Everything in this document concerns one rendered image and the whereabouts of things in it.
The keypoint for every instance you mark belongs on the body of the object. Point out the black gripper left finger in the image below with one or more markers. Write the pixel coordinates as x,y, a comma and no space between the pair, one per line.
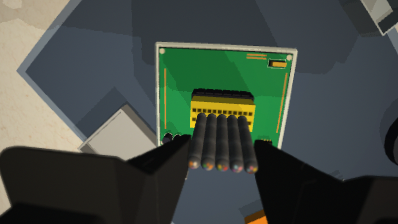
141,190

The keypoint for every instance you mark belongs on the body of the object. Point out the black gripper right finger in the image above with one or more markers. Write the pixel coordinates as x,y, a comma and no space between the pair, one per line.
293,192

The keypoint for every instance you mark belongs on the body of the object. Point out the grey tray floor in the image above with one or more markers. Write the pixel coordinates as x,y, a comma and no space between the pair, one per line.
120,138

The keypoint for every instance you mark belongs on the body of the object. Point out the dark grey work mat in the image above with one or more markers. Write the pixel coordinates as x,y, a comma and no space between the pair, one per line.
98,55

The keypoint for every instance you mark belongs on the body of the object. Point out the yellow power plug with grey cables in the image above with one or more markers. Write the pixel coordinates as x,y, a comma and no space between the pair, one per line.
222,134

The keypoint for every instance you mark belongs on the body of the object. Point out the black cylindrical capacitors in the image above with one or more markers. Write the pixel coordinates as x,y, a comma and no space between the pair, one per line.
168,137

